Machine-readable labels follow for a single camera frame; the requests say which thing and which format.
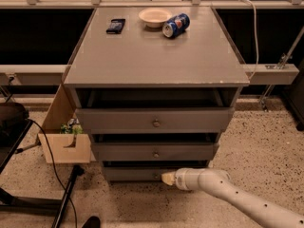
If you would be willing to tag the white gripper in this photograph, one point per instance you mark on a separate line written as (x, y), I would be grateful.
(180, 179)

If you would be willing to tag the grey drawer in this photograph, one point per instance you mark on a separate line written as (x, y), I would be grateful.
(154, 147)
(154, 120)
(144, 170)

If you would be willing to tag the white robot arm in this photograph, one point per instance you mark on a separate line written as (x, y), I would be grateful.
(217, 183)

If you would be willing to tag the grey bottom drawer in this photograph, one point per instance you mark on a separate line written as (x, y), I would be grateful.
(144, 170)

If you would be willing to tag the grey top drawer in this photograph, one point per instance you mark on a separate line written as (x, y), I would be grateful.
(154, 120)

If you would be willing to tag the grey drawer cabinet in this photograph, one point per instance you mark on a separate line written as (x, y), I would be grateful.
(141, 68)

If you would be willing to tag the black shoe tip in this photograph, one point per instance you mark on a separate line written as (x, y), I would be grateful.
(92, 222)

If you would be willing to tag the black stand leg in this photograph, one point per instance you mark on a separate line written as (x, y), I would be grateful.
(77, 171)

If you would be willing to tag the green white snack bags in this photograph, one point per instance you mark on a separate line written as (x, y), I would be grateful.
(71, 127)

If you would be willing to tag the plywood box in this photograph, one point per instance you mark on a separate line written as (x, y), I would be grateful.
(61, 147)

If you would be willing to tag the blue Pepsi can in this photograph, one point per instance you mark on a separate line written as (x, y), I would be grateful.
(176, 25)

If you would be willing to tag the white ceramic bowl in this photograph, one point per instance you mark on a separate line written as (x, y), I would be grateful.
(154, 17)

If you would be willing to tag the black chair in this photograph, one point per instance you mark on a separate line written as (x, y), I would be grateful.
(14, 125)

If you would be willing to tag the metal strut right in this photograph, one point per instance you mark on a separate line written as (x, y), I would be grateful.
(281, 64)

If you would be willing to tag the metal rail beam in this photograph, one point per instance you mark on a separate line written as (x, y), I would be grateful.
(53, 75)

